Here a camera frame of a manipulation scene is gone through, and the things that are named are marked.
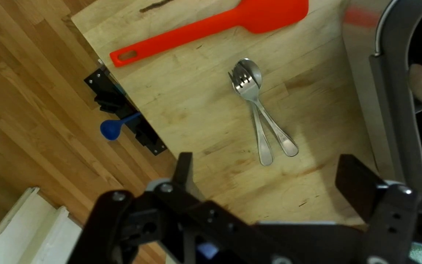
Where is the white wooden frame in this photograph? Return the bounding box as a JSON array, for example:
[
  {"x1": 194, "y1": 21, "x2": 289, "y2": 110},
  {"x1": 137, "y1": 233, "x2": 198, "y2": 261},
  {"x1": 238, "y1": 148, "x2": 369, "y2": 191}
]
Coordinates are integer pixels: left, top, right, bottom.
[{"x1": 0, "y1": 186, "x2": 84, "y2": 264}]

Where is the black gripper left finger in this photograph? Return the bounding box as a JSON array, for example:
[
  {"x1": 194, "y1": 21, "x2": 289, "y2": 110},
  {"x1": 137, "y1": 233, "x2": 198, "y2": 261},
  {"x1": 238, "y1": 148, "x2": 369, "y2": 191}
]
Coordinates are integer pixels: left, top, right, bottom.
[{"x1": 69, "y1": 151, "x2": 261, "y2": 264}]

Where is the orange silicone spatula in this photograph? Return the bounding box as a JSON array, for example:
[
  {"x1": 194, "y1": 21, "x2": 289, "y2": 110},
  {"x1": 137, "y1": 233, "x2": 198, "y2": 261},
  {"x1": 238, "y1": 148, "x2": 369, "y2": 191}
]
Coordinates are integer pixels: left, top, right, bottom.
[{"x1": 109, "y1": 0, "x2": 311, "y2": 69}]

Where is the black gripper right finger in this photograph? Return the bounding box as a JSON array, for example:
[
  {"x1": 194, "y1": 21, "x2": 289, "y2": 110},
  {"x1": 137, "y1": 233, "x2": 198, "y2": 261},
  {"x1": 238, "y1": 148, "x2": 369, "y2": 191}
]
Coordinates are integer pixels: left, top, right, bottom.
[{"x1": 336, "y1": 153, "x2": 422, "y2": 264}]

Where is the grey wire dish rack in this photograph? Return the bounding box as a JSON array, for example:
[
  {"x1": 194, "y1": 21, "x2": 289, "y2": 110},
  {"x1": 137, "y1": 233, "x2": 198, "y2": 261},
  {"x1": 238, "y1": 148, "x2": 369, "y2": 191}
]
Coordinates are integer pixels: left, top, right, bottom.
[{"x1": 340, "y1": 0, "x2": 422, "y2": 202}]

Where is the silver fork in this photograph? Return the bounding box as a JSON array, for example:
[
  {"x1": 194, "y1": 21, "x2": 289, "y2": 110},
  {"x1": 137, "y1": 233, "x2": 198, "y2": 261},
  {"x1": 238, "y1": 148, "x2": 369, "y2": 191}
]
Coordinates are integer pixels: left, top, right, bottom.
[
  {"x1": 227, "y1": 60, "x2": 302, "y2": 158},
  {"x1": 235, "y1": 56, "x2": 276, "y2": 167}
]

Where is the black table clamp bracket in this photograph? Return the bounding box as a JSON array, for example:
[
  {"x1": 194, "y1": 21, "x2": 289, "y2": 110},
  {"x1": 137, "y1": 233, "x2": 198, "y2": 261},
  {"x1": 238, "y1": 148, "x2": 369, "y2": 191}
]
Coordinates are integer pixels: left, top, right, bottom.
[{"x1": 84, "y1": 65, "x2": 169, "y2": 157}]

